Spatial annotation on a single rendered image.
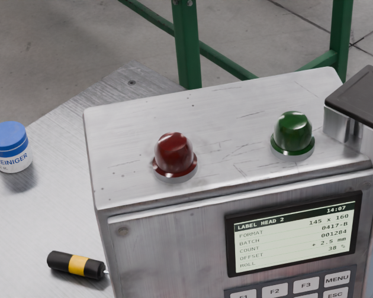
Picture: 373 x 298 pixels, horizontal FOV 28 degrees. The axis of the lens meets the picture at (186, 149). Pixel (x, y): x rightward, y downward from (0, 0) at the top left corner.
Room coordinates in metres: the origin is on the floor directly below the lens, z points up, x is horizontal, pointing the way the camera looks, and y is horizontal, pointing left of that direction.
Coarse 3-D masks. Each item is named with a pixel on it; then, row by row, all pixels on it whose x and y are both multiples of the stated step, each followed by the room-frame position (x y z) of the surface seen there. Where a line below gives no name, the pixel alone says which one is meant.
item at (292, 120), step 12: (276, 120) 0.32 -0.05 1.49; (288, 120) 0.32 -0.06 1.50; (300, 120) 0.31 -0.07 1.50; (276, 132) 0.31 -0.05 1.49; (288, 132) 0.31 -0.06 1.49; (300, 132) 0.31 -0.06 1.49; (276, 144) 0.31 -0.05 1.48; (288, 144) 0.31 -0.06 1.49; (300, 144) 0.31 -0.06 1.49; (312, 144) 0.31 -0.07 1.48; (276, 156) 0.31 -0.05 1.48; (288, 156) 0.30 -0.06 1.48; (300, 156) 0.30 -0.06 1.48
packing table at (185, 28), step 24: (120, 0) 2.64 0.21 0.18; (192, 0) 1.74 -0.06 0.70; (336, 0) 2.14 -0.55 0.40; (168, 24) 2.40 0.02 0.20; (192, 24) 1.74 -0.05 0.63; (336, 24) 2.13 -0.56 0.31; (192, 48) 1.73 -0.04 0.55; (336, 48) 2.12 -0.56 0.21; (192, 72) 1.73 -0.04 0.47; (240, 72) 2.06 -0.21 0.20; (336, 72) 2.11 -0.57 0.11
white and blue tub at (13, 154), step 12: (0, 132) 1.03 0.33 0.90; (12, 132) 1.03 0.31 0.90; (24, 132) 1.03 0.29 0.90; (0, 144) 1.00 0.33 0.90; (12, 144) 1.00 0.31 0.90; (24, 144) 1.01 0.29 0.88; (0, 156) 1.00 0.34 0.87; (12, 156) 1.00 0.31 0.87; (24, 156) 1.01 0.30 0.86; (0, 168) 1.00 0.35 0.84; (12, 168) 1.00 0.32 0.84; (24, 168) 1.00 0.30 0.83
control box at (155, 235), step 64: (128, 128) 0.35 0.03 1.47; (192, 128) 0.34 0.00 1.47; (256, 128) 0.34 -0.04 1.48; (320, 128) 0.33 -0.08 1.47; (128, 192) 0.29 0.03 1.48; (192, 192) 0.29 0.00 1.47; (256, 192) 0.29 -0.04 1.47; (320, 192) 0.29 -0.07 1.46; (128, 256) 0.28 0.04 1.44; (192, 256) 0.28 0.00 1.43
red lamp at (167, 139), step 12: (168, 132) 0.32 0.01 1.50; (156, 144) 0.31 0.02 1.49; (168, 144) 0.31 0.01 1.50; (180, 144) 0.30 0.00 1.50; (156, 156) 0.30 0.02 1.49; (168, 156) 0.30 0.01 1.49; (180, 156) 0.30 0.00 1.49; (192, 156) 0.31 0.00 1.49; (156, 168) 0.30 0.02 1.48; (168, 168) 0.30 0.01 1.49; (180, 168) 0.30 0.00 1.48; (192, 168) 0.30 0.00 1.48; (168, 180) 0.30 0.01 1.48; (180, 180) 0.30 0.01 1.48
